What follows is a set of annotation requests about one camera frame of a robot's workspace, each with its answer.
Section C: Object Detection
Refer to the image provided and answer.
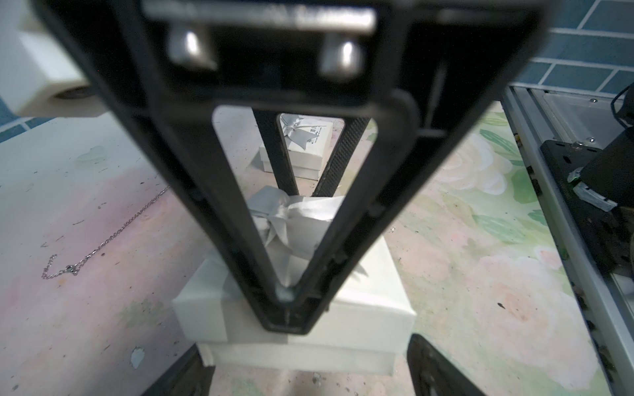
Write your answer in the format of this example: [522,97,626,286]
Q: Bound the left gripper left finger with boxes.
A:
[142,345,216,396]

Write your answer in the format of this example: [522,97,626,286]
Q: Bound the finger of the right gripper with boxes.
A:
[282,90,495,334]
[109,102,297,332]

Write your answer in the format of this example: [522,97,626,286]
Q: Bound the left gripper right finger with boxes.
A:
[406,333,485,396]

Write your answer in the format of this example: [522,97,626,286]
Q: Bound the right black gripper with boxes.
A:
[31,1,557,114]

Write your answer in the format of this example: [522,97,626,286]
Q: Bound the white bow gift box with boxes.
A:
[173,186,416,375]

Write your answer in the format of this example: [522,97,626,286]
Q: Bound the white bow box lid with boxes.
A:
[274,113,333,181]

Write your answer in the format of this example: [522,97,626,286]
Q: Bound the silver chain necklace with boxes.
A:
[40,185,172,281]

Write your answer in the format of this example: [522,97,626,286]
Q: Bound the aluminium front rail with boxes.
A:
[501,87,633,395]

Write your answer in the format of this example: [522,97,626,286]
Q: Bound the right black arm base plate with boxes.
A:
[540,85,633,278]

